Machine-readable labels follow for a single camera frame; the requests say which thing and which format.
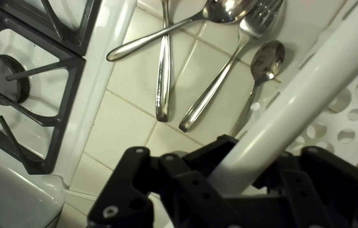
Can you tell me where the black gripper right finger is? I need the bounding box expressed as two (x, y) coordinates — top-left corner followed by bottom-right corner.
(250, 144), (358, 228)

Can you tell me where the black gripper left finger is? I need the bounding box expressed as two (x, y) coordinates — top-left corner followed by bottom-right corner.
(86, 134), (252, 228)

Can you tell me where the white plastic dish rack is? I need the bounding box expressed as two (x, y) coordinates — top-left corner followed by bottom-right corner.
(205, 0), (358, 196)

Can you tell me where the silver fork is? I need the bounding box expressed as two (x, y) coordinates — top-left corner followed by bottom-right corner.
(177, 0), (285, 133)
(155, 0), (174, 123)

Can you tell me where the black burner grate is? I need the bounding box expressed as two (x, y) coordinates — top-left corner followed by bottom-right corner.
(0, 15), (87, 176)

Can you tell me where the small silver spoon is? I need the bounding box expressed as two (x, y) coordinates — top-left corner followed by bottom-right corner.
(228, 39), (287, 138)

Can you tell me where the dark round burner cap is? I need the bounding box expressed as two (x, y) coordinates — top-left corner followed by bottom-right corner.
(0, 53), (31, 106)

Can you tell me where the large silver spoon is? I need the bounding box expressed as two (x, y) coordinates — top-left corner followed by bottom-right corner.
(105, 0), (259, 63)

